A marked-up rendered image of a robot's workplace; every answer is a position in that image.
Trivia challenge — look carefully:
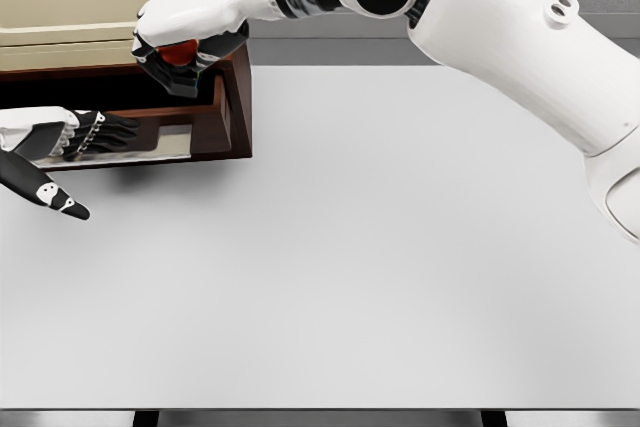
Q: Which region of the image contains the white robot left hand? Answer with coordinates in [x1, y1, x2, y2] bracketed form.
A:
[0, 105, 142, 222]

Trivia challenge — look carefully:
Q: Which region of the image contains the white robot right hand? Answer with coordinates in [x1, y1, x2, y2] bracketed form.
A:
[130, 0, 252, 98]

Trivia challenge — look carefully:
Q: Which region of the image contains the red button black switch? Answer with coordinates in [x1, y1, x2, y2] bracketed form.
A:
[149, 38, 202, 98]

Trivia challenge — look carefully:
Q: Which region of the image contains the dark brown wooden drawer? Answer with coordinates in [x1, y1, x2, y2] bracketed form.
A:
[0, 40, 254, 171]

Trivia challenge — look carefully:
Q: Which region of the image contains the silver metal drawer handle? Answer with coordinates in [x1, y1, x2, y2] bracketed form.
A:
[35, 123, 195, 169]

